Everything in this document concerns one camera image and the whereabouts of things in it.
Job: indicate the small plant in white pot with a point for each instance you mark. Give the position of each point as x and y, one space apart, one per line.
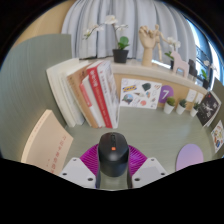
180 109
169 108
194 111

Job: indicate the pink wooden horse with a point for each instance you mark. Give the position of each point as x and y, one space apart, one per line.
180 65

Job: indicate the purple round mouse pad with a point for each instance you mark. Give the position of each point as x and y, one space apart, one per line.
189 156

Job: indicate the beige book with red text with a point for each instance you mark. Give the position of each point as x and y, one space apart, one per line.
48 143

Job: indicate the white book with red label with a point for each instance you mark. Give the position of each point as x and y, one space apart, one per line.
91 106

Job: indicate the food sticker sheet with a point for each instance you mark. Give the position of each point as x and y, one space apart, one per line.
218 136

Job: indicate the black wooden horse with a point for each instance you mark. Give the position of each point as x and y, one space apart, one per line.
192 70

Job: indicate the purple round number sign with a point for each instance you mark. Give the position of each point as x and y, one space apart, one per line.
165 92

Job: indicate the white sticker sheet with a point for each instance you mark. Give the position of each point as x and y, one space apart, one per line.
140 94

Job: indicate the window with dark frame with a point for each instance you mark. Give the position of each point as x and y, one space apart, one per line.
203 43

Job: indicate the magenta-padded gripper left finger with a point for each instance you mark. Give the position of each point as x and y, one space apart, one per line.
78 171

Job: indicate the thin white book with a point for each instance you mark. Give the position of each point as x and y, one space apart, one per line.
71 103

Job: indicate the grey-green desk partition panel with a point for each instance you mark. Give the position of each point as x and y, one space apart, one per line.
218 96
26 76

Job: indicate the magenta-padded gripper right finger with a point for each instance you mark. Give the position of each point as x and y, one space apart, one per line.
148 171

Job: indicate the black computer mouse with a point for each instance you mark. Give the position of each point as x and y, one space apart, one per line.
113 156

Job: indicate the white orchid in black pot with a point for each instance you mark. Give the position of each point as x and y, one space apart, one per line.
204 78
120 56
173 42

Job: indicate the photo-covered white book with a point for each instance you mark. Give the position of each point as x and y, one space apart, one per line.
111 93

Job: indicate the wooden hand model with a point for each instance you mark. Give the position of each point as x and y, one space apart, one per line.
147 43

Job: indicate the wooden desk back shelf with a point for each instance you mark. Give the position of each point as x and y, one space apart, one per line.
133 70

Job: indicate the white wall socket plate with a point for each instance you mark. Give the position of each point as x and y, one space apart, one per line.
200 98
191 95

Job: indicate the grey curtain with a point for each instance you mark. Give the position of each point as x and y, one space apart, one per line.
140 13

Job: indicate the brown book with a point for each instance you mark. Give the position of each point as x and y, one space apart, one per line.
80 96

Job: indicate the thick white book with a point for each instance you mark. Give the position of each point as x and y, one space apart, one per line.
58 90

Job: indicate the black book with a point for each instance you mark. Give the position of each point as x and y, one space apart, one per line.
208 108

